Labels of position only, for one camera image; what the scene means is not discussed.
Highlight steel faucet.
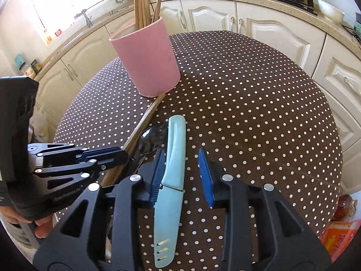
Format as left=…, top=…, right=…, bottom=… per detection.
left=74, top=9, right=93, bottom=29

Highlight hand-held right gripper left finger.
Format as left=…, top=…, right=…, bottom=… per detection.
left=34, top=148, right=167, bottom=271

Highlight steel double sink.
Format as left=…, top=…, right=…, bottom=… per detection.
left=107, top=5, right=132, bottom=17

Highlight dark metal spoon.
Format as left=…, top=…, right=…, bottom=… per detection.
left=128, top=123, right=169, bottom=175

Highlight white bowl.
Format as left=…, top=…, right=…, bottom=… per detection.
left=317, top=0, right=345, bottom=23

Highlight polka dot round table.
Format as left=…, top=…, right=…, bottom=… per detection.
left=52, top=30, right=343, bottom=271

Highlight sliding window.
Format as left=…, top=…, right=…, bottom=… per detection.
left=25, top=0, right=112, bottom=48

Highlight orange packet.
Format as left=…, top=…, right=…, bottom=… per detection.
left=320, top=220, right=359, bottom=263

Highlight pink cup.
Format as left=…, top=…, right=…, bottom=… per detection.
left=109, top=17, right=181, bottom=98

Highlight light blue sheathed knife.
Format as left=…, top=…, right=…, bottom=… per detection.
left=154, top=115, right=187, bottom=269

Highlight bunch of wooden chopsticks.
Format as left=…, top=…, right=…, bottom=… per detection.
left=100, top=0, right=168, bottom=187

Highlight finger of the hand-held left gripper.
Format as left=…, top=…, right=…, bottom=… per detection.
left=32, top=157, right=128, bottom=190
left=27, top=143, right=129, bottom=164

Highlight person's left hand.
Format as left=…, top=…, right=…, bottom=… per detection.
left=0, top=203, right=54, bottom=239

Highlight cream base cabinets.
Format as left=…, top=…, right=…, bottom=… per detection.
left=27, top=0, right=361, bottom=204

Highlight glass jar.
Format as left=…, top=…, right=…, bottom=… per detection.
left=20, top=62, right=37, bottom=80

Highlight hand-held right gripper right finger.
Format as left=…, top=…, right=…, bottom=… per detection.
left=197, top=147, right=332, bottom=271

